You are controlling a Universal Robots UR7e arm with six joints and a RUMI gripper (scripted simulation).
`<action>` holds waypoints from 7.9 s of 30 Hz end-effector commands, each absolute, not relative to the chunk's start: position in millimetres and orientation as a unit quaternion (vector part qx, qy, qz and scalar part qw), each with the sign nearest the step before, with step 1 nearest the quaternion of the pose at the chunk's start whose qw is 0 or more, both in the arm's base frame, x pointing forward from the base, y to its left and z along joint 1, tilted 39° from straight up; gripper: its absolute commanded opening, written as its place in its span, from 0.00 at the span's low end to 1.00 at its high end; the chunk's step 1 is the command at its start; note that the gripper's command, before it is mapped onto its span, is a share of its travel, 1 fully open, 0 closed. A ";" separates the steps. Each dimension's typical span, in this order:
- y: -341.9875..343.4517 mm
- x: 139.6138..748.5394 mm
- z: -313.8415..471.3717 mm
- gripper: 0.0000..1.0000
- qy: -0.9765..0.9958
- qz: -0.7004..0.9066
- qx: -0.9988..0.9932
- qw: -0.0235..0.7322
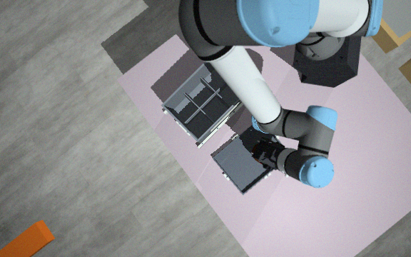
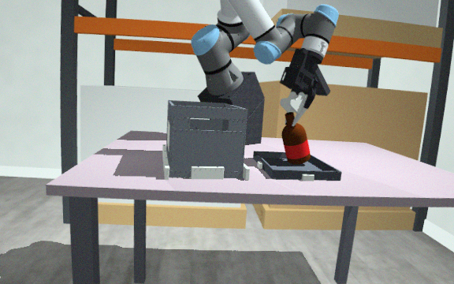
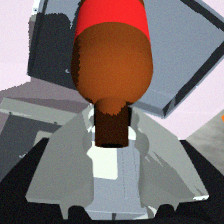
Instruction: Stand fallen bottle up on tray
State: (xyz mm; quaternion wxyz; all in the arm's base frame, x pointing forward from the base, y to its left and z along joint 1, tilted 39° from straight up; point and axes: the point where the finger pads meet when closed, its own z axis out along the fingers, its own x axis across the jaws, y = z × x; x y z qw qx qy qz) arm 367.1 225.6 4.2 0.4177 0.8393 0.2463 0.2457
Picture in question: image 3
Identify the brown bottle with red label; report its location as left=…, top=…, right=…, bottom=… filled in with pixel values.
left=71, top=0, right=153, bottom=148

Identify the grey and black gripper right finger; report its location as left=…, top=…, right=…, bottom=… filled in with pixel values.
left=128, top=106, right=224, bottom=224

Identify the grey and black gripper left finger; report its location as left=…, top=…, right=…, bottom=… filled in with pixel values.
left=0, top=105, right=96, bottom=224

